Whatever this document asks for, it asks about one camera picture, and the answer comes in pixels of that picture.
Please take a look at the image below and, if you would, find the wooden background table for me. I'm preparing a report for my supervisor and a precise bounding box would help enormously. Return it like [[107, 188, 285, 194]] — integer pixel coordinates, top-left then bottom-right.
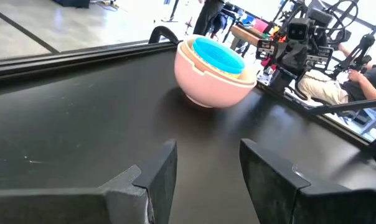
[[229, 24, 265, 51]]

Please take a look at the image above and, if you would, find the large pink bowl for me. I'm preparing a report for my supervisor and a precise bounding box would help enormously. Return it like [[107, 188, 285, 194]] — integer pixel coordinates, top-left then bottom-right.
[[174, 34, 258, 109]]

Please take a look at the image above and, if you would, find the seated person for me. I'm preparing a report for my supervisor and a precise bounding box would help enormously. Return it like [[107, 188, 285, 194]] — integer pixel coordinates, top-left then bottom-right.
[[296, 43, 376, 106]]

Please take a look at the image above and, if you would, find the standing person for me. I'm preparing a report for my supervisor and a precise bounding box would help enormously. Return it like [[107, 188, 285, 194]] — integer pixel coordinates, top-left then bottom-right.
[[192, 0, 227, 37]]

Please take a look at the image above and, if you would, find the pink box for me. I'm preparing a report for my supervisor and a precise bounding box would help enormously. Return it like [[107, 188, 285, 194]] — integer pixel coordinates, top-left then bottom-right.
[[253, 18, 270, 34]]

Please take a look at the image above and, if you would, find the yellow bowl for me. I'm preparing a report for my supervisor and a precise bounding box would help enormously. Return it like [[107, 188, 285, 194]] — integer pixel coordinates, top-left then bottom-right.
[[192, 49, 242, 79]]

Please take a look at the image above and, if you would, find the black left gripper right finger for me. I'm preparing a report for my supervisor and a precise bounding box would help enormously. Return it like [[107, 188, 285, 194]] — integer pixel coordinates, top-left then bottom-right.
[[239, 138, 376, 224]]

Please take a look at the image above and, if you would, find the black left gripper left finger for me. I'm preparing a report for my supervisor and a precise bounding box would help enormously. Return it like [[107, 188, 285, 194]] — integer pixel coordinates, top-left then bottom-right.
[[0, 138, 179, 224]]

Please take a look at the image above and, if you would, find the black diagonal frame bar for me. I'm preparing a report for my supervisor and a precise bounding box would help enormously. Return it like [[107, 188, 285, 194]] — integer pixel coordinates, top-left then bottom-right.
[[308, 97, 376, 116]]

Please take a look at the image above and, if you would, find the blue bowl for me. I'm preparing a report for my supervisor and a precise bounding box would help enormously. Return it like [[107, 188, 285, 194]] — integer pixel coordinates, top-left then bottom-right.
[[192, 37, 246, 75]]

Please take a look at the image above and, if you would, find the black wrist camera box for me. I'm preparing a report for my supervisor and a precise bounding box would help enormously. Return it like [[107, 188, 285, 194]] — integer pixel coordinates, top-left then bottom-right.
[[286, 17, 311, 42]]

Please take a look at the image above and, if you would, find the black aluminium table edge rail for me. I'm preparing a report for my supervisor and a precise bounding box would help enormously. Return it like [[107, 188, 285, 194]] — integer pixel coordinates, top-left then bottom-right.
[[0, 39, 178, 84]]

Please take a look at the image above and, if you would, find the black looped cable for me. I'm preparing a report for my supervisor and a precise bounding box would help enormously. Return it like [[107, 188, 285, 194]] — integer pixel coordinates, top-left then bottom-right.
[[326, 0, 360, 32]]

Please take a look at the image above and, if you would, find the tan bowl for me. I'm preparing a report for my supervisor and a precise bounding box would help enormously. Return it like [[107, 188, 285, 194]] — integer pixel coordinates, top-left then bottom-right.
[[180, 37, 257, 86]]

